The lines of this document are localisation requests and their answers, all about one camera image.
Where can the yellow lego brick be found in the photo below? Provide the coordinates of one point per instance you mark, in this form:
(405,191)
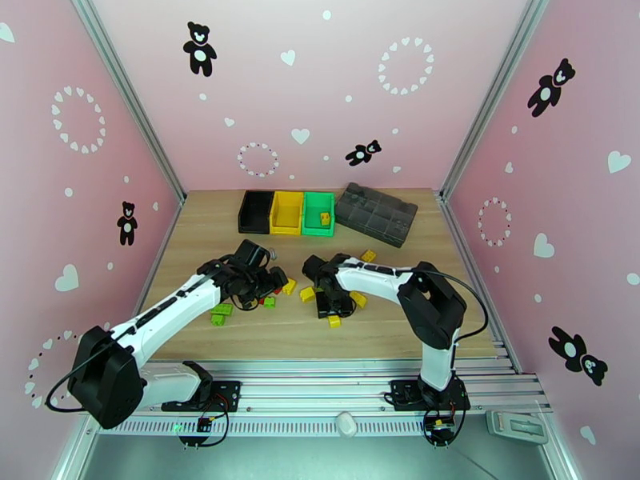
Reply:
(289,286)
(369,255)
(359,299)
(334,321)
(325,218)
(307,293)

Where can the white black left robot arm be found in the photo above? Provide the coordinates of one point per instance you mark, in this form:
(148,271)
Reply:
(165,313)

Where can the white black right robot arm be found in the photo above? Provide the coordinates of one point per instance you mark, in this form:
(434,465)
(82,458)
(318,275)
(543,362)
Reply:
(370,277)

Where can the yellow plastic bin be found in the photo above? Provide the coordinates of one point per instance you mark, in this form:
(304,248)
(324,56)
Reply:
(286,213)

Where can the black plastic bin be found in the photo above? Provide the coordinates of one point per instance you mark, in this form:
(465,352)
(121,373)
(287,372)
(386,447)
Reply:
(255,213)

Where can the green plastic bin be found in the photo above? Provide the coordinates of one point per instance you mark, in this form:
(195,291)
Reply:
(312,213)

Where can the grey compartment organizer box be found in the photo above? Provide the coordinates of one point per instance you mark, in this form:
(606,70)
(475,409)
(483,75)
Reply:
(375,213)

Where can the white round knob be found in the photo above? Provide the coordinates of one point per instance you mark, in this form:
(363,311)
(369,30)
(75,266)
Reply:
(346,424)

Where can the slotted metal strip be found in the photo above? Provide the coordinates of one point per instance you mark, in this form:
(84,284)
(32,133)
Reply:
(280,427)

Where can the left base power wiring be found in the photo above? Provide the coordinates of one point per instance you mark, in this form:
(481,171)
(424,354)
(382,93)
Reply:
(203,423)

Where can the base power wiring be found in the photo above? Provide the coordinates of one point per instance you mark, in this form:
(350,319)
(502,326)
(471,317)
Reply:
(440,423)
(203,423)

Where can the right base power wiring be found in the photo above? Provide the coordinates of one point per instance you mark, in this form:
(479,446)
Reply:
(440,423)

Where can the grey metal bottom panel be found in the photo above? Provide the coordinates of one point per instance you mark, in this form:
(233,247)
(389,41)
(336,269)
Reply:
(310,461)

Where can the grey plastic clamp device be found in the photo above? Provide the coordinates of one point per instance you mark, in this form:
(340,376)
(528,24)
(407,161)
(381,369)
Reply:
(517,427)

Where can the aluminium rail bed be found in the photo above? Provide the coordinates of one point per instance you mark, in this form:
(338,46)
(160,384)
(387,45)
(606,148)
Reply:
(310,388)

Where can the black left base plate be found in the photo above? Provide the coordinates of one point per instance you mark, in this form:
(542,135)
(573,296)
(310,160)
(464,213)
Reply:
(227,393)

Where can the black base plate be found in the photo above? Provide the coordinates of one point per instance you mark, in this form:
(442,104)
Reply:
(227,393)
(402,393)

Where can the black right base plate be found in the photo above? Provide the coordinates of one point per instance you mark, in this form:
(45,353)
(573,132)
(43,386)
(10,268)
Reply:
(402,393)

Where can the aluminium frame post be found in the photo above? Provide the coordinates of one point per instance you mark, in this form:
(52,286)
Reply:
(496,88)
(125,88)

